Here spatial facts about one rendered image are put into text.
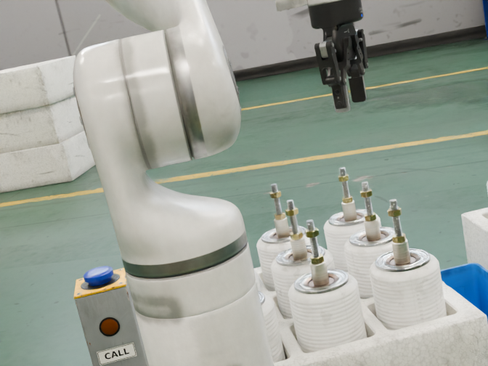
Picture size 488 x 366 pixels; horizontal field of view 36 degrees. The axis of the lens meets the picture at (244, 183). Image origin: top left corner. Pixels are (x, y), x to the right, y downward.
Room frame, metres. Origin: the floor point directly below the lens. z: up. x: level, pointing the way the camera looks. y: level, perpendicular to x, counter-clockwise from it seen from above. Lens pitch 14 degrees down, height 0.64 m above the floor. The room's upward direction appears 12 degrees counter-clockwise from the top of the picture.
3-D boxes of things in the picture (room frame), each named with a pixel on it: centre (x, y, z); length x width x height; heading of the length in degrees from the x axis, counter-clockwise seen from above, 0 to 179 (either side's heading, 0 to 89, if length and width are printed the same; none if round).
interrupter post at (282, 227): (1.19, -0.05, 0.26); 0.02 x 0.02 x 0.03
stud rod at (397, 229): (0.97, -0.19, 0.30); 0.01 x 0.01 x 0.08
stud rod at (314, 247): (0.95, -0.08, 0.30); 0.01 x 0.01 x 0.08
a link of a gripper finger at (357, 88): (1.12, -0.20, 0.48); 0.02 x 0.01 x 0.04; 59
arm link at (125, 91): (0.52, 0.05, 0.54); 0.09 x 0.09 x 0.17; 2
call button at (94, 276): (0.96, 0.22, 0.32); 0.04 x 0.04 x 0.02
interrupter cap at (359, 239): (1.09, -0.18, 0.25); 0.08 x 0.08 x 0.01
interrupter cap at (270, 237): (1.19, -0.05, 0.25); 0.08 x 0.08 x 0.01
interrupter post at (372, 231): (1.09, -0.18, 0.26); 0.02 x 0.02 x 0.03
